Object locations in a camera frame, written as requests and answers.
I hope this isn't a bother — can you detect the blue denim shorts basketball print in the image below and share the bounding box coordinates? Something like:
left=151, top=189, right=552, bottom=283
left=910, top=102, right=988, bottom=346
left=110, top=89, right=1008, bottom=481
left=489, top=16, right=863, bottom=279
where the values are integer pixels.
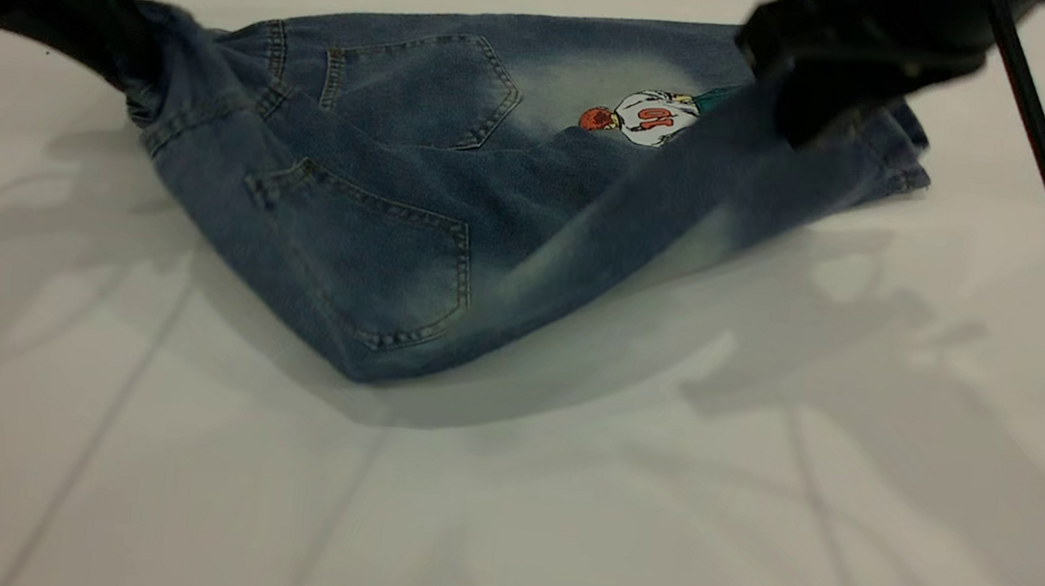
left=94, top=0, right=946, bottom=441

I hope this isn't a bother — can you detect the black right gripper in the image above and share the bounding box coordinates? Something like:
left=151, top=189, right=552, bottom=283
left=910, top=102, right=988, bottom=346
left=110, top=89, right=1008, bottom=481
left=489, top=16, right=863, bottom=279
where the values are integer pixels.
left=726, top=0, right=1001, bottom=170

